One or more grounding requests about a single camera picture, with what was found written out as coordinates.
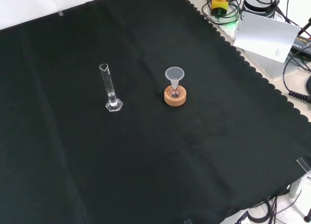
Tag clear graduated cylinder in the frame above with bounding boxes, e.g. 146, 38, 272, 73
99, 63, 123, 112

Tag round-bottom glass flask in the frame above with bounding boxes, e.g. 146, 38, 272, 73
170, 84, 182, 99

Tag clear plastic funnel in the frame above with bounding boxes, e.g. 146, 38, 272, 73
165, 67, 186, 88

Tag black bench cloth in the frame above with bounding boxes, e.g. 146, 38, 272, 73
0, 0, 311, 224

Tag yellow stop button box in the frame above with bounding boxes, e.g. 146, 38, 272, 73
210, 0, 230, 17

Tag pale white board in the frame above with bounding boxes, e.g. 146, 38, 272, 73
232, 11, 301, 64

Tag black power adapter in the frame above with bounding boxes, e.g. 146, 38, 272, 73
291, 34, 311, 56

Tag black tripod leg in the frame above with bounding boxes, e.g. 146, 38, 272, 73
297, 17, 311, 36

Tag cork ring stand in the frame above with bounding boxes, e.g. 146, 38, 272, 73
164, 85, 188, 107

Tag black coiled cable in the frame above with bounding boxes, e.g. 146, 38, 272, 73
288, 90, 311, 103

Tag grey metal bracket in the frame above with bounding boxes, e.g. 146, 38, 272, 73
289, 157, 311, 198

